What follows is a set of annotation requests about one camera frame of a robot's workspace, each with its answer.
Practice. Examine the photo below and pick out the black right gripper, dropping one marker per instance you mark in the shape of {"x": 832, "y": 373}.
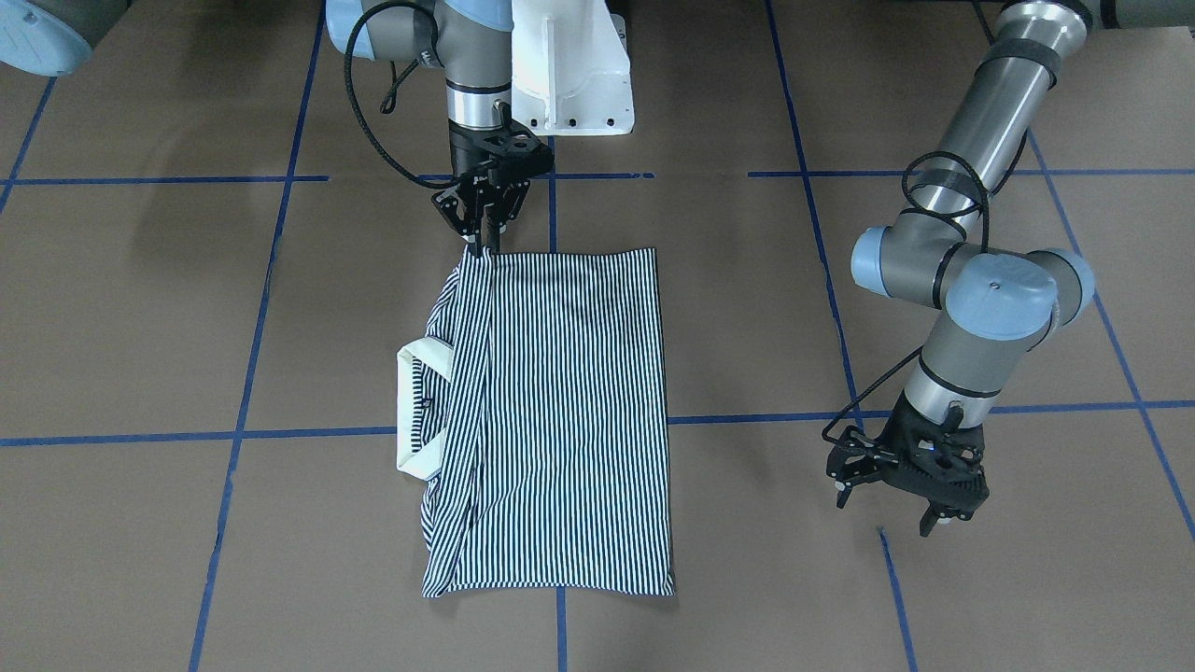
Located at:
{"x": 462, "y": 149}

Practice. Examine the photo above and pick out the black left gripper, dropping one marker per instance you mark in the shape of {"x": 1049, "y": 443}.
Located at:
{"x": 855, "y": 460}

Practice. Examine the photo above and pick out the navy white striped polo shirt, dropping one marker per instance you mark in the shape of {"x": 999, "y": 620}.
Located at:
{"x": 534, "y": 411}

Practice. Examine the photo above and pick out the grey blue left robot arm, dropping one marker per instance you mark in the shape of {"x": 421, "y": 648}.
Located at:
{"x": 994, "y": 305}

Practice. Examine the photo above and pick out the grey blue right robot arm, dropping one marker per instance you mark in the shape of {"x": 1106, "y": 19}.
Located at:
{"x": 470, "y": 41}

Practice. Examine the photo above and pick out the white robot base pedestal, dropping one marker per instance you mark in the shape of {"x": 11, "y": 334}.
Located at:
{"x": 571, "y": 69}

